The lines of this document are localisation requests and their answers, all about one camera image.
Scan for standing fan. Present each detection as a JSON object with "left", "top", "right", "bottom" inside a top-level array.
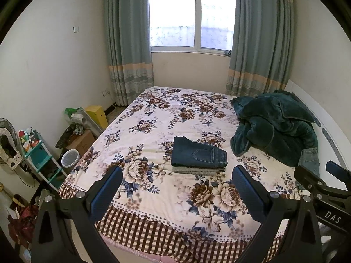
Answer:
[{"left": 0, "top": 118, "right": 24, "bottom": 173}]

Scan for dark green plush blanket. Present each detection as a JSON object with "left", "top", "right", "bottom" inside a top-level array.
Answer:
[{"left": 230, "top": 89, "right": 319, "bottom": 167}]

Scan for dark blue jeans pants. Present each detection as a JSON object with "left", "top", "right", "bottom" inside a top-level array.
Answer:
[{"left": 170, "top": 136, "right": 229, "bottom": 168}]

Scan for pink bed sheet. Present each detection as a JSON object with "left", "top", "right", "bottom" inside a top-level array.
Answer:
[{"left": 101, "top": 234, "right": 170, "bottom": 263}]

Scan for teal striped curtain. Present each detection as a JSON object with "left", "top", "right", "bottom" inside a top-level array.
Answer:
[
  {"left": 225, "top": 0, "right": 295, "bottom": 98},
  {"left": 103, "top": 0, "right": 154, "bottom": 107}
]

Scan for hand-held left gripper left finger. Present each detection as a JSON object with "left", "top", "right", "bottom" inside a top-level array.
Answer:
[{"left": 31, "top": 166, "right": 123, "bottom": 263}]

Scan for green plastic bag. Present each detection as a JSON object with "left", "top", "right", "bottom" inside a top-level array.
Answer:
[{"left": 65, "top": 107, "right": 83, "bottom": 119}]

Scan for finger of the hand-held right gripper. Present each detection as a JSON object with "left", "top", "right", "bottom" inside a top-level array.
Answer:
[
  {"left": 294, "top": 165, "right": 351, "bottom": 198},
  {"left": 326, "top": 160, "right": 351, "bottom": 183}
]

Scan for floral bedspread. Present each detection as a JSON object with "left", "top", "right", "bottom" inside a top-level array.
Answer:
[{"left": 58, "top": 86, "right": 310, "bottom": 263}]

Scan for cardboard box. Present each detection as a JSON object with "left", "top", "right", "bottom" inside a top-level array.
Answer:
[{"left": 66, "top": 130, "right": 95, "bottom": 156}]

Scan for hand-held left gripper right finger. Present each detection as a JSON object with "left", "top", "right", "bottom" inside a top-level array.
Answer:
[{"left": 232, "top": 165, "right": 324, "bottom": 263}]

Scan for yellow box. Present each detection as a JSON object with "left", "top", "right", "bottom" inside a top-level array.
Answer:
[{"left": 84, "top": 105, "right": 109, "bottom": 130}]

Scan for red cloth bag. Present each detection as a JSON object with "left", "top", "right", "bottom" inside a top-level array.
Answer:
[{"left": 8, "top": 194, "right": 40, "bottom": 242}]

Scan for white headboard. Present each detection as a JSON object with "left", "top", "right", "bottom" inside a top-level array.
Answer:
[{"left": 284, "top": 79, "right": 351, "bottom": 192}]

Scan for light blue folded jeans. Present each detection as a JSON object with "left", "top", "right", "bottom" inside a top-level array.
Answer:
[{"left": 297, "top": 147, "right": 321, "bottom": 178}]

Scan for window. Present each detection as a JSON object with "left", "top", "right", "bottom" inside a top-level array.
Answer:
[{"left": 148, "top": 0, "right": 237, "bottom": 53}]

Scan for teal shelf cart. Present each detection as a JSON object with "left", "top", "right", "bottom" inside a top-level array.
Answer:
[{"left": 19, "top": 130, "right": 69, "bottom": 189}]

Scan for grey folded pants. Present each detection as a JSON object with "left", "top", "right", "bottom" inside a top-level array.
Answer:
[{"left": 172, "top": 166, "right": 225, "bottom": 176}]

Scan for white waste bin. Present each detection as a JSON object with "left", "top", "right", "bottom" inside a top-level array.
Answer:
[{"left": 61, "top": 149, "right": 81, "bottom": 169}]

